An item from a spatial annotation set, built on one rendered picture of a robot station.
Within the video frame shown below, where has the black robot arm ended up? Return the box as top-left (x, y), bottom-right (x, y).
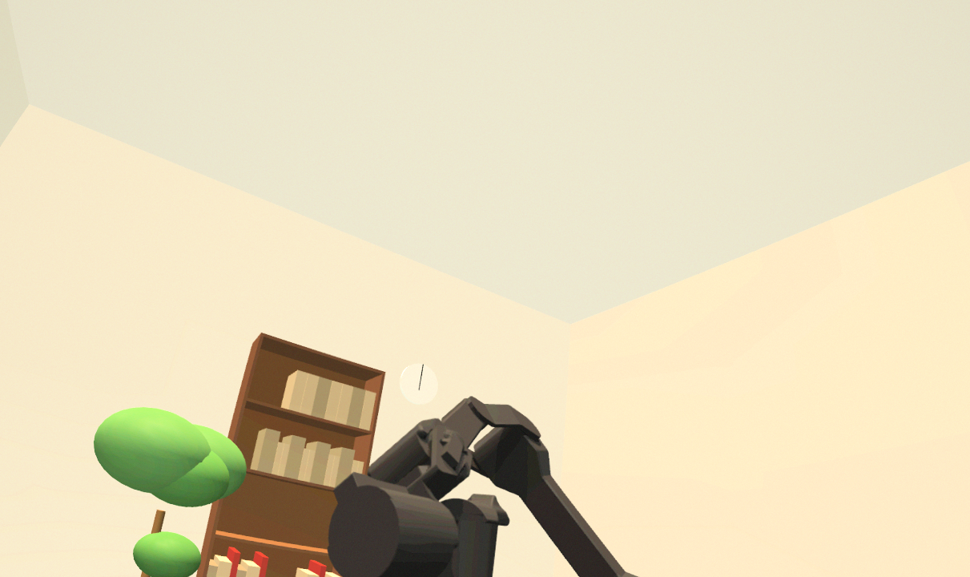
top-left (327, 396), bottom-right (638, 577)

